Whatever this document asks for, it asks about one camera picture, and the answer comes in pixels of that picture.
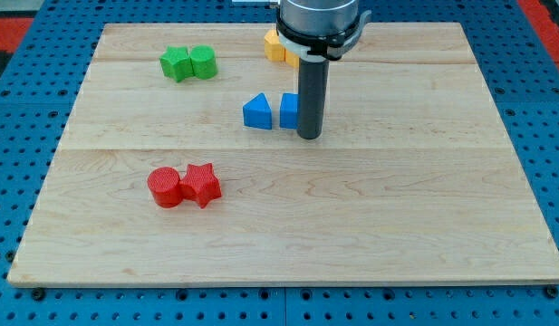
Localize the blue triangle block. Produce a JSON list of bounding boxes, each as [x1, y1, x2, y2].
[[243, 93, 273, 129]]

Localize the wooden board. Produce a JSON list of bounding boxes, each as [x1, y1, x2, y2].
[[8, 23, 559, 288]]

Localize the black white clamp ring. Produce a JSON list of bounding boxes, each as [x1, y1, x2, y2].
[[275, 9, 372, 63]]

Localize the red star block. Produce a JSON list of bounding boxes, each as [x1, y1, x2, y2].
[[179, 163, 222, 208]]

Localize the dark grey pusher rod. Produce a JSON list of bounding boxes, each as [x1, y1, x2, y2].
[[297, 59, 329, 139]]

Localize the green star block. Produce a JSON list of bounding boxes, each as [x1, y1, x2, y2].
[[159, 46, 195, 82]]

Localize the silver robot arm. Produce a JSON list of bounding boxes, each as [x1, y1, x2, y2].
[[279, 0, 359, 35]]

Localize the yellow hexagon block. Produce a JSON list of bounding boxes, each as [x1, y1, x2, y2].
[[264, 29, 285, 62]]

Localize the red cylinder block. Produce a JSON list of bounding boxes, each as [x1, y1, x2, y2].
[[147, 167, 184, 208]]

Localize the blue cube block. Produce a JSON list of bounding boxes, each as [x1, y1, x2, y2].
[[280, 93, 298, 129]]

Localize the green cylinder block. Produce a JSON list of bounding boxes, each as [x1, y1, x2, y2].
[[189, 45, 217, 80]]

